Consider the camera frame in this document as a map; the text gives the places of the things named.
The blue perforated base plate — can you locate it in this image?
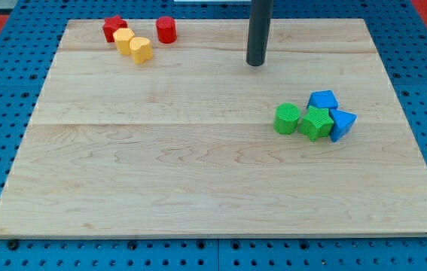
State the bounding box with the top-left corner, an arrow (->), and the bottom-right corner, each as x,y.
0,1 -> 427,270

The yellow hexagon block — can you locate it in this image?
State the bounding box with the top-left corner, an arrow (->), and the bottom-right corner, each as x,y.
113,28 -> 135,56

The blue cube block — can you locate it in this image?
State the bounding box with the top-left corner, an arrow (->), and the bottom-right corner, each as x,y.
307,90 -> 339,109

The light wooden board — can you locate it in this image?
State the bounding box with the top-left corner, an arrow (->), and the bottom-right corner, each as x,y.
0,19 -> 427,239

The red star block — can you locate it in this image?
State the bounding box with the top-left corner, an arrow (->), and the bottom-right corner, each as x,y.
102,15 -> 128,43

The blue triangle block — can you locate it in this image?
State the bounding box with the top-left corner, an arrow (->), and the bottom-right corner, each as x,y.
329,109 -> 357,142

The green star block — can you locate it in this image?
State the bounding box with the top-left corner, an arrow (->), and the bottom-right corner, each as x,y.
299,105 -> 334,142

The red cylinder block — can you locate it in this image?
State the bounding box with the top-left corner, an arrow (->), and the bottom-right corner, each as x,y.
156,16 -> 177,44

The yellow heart block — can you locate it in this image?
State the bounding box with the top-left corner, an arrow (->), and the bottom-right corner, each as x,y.
130,37 -> 154,64

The green cylinder block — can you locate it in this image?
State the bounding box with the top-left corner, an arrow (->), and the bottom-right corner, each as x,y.
273,103 -> 301,135

